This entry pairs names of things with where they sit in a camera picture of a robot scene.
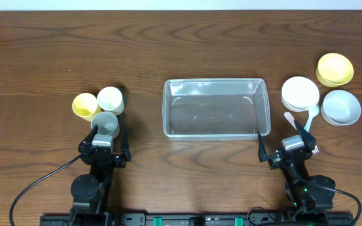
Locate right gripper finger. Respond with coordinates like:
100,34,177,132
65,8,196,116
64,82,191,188
257,132,268,163
294,119,316,153

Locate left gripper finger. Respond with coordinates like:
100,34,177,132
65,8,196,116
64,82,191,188
78,125,98,150
120,127,131,161

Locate pink white plastic fork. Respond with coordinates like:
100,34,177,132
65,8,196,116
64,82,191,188
284,112,319,154

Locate grey plastic cup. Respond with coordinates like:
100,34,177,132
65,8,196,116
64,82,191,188
91,111,120,138

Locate mint green plastic spoon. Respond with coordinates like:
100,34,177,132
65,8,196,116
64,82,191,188
304,105,320,132

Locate yellow plastic cup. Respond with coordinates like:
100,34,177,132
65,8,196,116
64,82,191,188
72,93,102,122

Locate grey plastic bowl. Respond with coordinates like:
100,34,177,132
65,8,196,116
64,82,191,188
321,90,361,126

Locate white plastic bowl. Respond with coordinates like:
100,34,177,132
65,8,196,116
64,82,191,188
281,77,320,112

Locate white plastic cup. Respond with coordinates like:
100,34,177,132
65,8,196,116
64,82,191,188
97,87,124,116

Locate yellow plastic bowl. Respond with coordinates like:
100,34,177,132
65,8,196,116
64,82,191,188
315,53,354,87

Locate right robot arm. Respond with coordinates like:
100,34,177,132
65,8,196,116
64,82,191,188
258,121,336,223

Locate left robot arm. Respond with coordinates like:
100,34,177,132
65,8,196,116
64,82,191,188
69,125,131,226

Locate clear plastic container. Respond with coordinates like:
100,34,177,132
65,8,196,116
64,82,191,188
162,78,271,141

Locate right black cable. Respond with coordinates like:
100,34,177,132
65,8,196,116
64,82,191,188
306,181,362,226

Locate black cable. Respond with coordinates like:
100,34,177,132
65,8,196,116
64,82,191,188
306,181,362,226
9,153,83,226

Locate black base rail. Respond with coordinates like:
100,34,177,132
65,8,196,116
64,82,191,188
40,211,354,226

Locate left black cable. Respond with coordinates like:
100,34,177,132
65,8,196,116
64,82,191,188
9,153,83,226

